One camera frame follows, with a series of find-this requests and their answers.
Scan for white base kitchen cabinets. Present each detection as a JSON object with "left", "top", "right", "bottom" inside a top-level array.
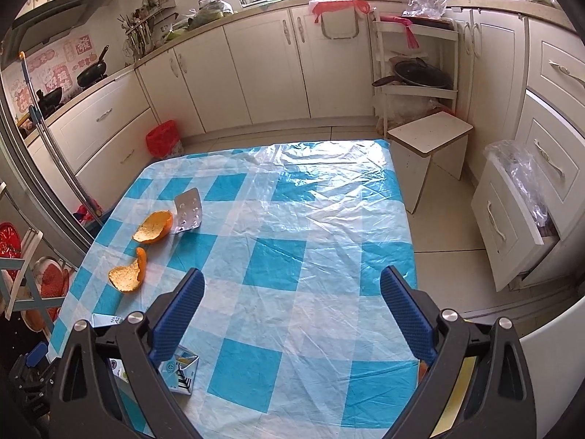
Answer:
[{"left": 25, "top": 2, "right": 531, "bottom": 193}]

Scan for utensil holder with utensils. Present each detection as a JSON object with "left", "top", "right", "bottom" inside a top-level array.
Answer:
[{"left": 119, "top": 0, "right": 177, "bottom": 62}]

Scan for white rounded object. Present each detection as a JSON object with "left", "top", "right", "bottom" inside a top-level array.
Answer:
[{"left": 461, "top": 279, "right": 585, "bottom": 439}]

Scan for silver blister pack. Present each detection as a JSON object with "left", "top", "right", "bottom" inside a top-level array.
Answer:
[{"left": 170, "top": 187, "right": 203, "bottom": 235}]

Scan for group of red slippers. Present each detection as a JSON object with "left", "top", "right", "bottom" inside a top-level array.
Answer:
[{"left": 0, "top": 222, "right": 71, "bottom": 332}]

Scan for green vegetables in bag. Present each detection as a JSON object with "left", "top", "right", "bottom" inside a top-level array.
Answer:
[{"left": 165, "top": 0, "right": 236, "bottom": 40}]

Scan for silver refrigerator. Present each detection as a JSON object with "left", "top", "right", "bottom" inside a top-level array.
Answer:
[{"left": 0, "top": 96, "right": 94, "bottom": 250}]

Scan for red patterned backsplash sticker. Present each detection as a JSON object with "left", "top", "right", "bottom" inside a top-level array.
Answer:
[{"left": 9, "top": 34, "right": 94, "bottom": 110}]

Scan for blue checkered plastic tablecloth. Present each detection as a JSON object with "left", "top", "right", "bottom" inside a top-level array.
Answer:
[{"left": 48, "top": 139, "right": 419, "bottom": 437}]

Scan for red plastic bag on holder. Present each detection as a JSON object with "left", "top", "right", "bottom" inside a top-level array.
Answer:
[{"left": 308, "top": 0, "right": 372, "bottom": 40}]

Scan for white flattened carton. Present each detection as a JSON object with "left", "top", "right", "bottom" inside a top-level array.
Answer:
[{"left": 91, "top": 313, "right": 138, "bottom": 403}]

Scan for white shelf rack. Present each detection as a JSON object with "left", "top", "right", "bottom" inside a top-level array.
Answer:
[{"left": 371, "top": 18, "right": 460, "bottom": 129}]

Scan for clear plastic bag in drawer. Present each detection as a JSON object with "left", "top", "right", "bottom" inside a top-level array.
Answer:
[{"left": 484, "top": 139, "right": 549, "bottom": 229}]

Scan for white drawer cabinet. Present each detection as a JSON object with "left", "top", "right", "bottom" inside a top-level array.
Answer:
[{"left": 471, "top": 14, "right": 585, "bottom": 293}]

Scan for black wok with long handle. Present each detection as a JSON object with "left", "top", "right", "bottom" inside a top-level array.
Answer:
[{"left": 76, "top": 46, "right": 110, "bottom": 89}]

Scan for dark frying pan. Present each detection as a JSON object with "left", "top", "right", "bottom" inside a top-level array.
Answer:
[{"left": 372, "top": 57, "right": 453, "bottom": 90}]

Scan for grey range hood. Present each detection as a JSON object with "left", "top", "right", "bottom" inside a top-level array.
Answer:
[{"left": 11, "top": 0, "right": 117, "bottom": 51}]

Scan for red trash bin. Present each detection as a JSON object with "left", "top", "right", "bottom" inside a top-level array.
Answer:
[{"left": 146, "top": 120, "right": 184, "bottom": 158}]

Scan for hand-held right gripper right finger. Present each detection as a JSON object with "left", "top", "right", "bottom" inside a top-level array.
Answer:
[{"left": 380, "top": 265, "right": 536, "bottom": 439}]

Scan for white and blue shoe rack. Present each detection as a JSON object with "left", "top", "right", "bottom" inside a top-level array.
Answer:
[{"left": 0, "top": 183, "right": 69, "bottom": 321}]

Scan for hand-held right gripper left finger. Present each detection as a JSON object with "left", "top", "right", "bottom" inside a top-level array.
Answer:
[{"left": 49, "top": 267, "right": 205, "bottom": 439}]

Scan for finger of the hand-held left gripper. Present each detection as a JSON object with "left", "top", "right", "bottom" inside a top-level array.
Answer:
[{"left": 25, "top": 342, "right": 50, "bottom": 369}]

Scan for white wooden stool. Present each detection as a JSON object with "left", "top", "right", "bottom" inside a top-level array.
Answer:
[{"left": 388, "top": 110, "right": 475, "bottom": 215}]

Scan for yellow flat object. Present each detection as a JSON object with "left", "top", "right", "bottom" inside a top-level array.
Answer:
[{"left": 430, "top": 357, "right": 478, "bottom": 426}]

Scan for orange peel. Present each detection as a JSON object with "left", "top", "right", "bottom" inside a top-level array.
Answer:
[
  {"left": 108, "top": 247, "right": 148, "bottom": 292},
  {"left": 132, "top": 210, "right": 174, "bottom": 244}
]

